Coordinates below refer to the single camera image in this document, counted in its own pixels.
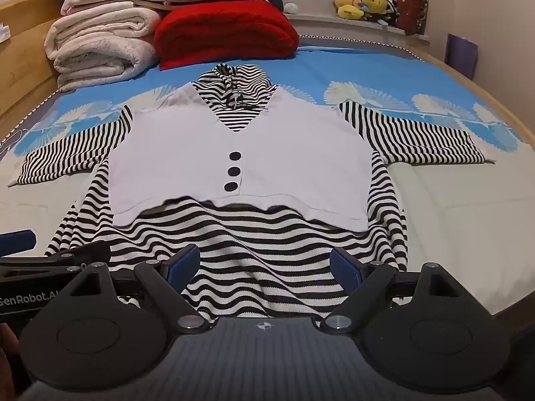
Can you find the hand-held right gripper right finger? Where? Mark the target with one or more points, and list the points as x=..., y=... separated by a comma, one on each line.
x=346, y=265

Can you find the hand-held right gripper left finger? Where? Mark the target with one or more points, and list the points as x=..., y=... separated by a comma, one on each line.
x=184, y=264

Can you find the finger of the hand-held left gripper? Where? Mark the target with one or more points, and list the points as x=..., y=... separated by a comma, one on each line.
x=19, y=241
x=62, y=255

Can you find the striped shirt with white vest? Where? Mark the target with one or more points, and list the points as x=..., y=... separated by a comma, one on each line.
x=271, y=154

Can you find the person's left hand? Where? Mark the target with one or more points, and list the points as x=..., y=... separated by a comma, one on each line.
x=7, y=355

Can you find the white folded quilt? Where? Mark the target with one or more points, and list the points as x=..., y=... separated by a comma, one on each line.
x=104, y=64

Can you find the blue and white printed bedsheet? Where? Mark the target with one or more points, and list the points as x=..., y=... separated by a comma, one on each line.
x=334, y=67

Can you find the small white box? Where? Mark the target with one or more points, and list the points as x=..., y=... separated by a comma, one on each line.
x=4, y=33

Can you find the cream folded blanket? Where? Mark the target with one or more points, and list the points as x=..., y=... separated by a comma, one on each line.
x=96, y=25

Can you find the red folded blanket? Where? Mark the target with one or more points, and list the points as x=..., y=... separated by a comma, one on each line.
x=225, y=35

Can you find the purple box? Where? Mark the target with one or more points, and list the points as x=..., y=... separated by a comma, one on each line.
x=461, y=54

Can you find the black and white striped plush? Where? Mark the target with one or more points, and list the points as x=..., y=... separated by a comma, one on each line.
x=388, y=12

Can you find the yellow and orange plush toy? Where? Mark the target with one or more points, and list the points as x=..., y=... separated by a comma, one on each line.
x=347, y=2

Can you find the dark red cushion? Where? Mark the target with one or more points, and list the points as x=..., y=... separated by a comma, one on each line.
x=411, y=8

